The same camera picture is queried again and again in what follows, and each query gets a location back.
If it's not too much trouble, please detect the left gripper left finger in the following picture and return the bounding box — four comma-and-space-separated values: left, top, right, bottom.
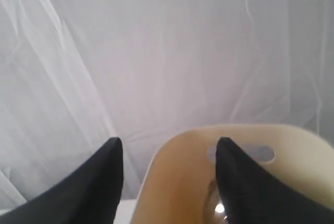
1, 137, 124, 224

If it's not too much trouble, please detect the cream bin with circle mark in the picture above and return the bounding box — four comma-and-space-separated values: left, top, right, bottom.
131, 124, 333, 223

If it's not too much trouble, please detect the white backdrop curtain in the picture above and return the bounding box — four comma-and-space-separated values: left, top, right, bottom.
1, 0, 333, 210

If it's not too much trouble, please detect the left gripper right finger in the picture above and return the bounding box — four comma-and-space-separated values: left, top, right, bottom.
216, 137, 333, 223

